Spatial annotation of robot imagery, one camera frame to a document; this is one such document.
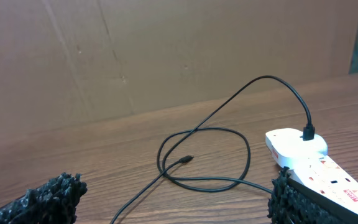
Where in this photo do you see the white power strip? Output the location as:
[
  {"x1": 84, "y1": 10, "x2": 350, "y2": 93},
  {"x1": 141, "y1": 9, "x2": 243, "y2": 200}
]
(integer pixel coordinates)
[{"x1": 288, "y1": 155, "x2": 358, "y2": 214}]

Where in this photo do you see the white charger adapter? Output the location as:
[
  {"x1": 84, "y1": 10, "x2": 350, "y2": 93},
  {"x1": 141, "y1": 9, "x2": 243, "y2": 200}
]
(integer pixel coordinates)
[{"x1": 265, "y1": 128, "x2": 328, "y2": 169}]

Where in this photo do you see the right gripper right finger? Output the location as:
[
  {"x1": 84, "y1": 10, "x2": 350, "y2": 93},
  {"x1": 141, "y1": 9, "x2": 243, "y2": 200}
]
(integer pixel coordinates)
[{"x1": 267, "y1": 167, "x2": 358, "y2": 224}]

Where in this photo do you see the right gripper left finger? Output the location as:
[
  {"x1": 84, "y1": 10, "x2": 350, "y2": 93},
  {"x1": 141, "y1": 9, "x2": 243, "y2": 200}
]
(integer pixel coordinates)
[{"x1": 0, "y1": 172, "x2": 88, "y2": 224}]

